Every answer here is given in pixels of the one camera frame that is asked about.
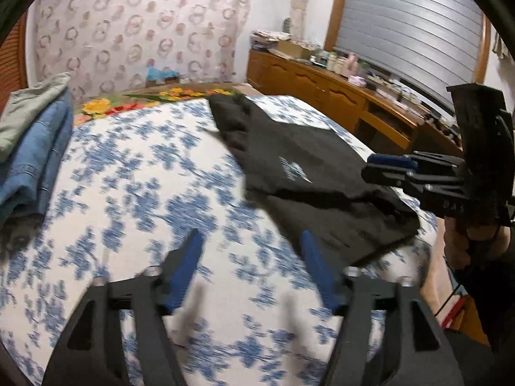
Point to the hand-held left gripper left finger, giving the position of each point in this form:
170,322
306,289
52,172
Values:
187,267

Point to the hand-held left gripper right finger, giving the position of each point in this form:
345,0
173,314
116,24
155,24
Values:
318,269

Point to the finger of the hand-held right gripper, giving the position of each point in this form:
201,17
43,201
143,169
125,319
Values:
386,177
392,161

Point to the black pants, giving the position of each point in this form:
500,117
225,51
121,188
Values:
301,148

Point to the folded grey pants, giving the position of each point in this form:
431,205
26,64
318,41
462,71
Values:
28,108

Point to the person's right hand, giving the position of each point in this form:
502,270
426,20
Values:
458,245

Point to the blue floral bedspread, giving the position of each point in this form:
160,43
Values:
141,193

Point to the row of small bottles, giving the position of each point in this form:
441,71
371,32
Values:
346,66

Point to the wooden sideboard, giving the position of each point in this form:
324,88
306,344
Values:
305,78

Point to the grey roller shutter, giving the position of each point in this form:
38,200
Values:
402,20

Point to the cardboard box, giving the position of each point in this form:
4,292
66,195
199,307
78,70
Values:
291,50

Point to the stack of papers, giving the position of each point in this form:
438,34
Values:
267,38

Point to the yellow orange flowered blanket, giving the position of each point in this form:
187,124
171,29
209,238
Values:
96,106

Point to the folded blue jeans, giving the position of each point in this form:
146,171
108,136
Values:
36,161

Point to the blue crumpled bag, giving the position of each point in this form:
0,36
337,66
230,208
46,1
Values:
161,74

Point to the wooden slatted wardrobe door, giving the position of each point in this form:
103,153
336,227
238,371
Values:
14,60

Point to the wooden window frame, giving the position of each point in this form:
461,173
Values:
336,8

